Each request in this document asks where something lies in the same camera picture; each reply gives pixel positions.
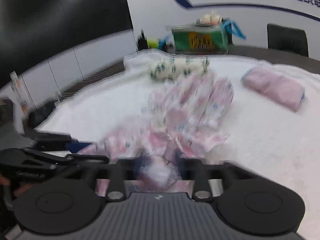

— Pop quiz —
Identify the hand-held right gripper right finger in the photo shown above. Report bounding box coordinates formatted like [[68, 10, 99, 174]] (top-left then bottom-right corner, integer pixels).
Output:
[[176, 158, 265, 202]]

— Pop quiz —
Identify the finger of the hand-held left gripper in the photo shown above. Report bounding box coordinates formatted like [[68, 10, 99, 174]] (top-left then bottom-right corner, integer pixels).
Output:
[[50, 155, 110, 167], [32, 129, 78, 153]]

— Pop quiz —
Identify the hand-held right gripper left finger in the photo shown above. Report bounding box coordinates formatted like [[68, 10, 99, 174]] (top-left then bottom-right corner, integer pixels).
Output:
[[54, 158, 148, 202]]

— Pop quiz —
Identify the pink floral garment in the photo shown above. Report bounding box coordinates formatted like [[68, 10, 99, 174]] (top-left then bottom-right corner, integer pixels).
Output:
[[80, 72, 235, 197]]

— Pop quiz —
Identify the person's left hand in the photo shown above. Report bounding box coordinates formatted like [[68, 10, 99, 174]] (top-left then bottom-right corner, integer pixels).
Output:
[[0, 174, 33, 197]]

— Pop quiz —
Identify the dark cloth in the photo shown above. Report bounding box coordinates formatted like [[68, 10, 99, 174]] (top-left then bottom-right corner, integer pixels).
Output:
[[27, 99, 59, 128]]

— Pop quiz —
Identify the clear bottle with orange label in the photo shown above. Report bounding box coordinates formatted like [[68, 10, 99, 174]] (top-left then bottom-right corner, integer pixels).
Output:
[[10, 71, 28, 113]]

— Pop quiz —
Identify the white terry towel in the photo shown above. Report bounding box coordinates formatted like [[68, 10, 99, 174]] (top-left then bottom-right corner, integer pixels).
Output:
[[32, 49, 320, 205]]

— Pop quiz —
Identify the cream garment with green flowers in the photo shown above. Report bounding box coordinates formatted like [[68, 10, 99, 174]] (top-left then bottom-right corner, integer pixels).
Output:
[[147, 56, 210, 83]]

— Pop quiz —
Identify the pink dotted garment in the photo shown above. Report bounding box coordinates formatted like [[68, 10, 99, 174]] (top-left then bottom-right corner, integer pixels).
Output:
[[241, 66, 306, 112]]

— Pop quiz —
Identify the black handheld radio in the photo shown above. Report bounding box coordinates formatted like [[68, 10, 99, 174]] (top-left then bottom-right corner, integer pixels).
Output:
[[137, 29, 148, 51]]

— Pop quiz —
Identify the cream cloth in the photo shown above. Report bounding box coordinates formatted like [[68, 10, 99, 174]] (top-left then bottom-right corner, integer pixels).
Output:
[[200, 12, 223, 26]]

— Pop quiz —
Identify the black office chair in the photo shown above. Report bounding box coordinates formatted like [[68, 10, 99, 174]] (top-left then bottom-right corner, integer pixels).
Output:
[[267, 24, 309, 57]]

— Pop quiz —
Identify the black wall screen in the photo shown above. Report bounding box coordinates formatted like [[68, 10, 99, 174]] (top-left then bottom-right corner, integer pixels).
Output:
[[0, 0, 134, 90]]

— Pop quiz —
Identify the green bag with blue straps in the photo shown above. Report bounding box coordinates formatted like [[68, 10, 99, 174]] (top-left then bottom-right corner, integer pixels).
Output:
[[166, 17, 247, 55]]

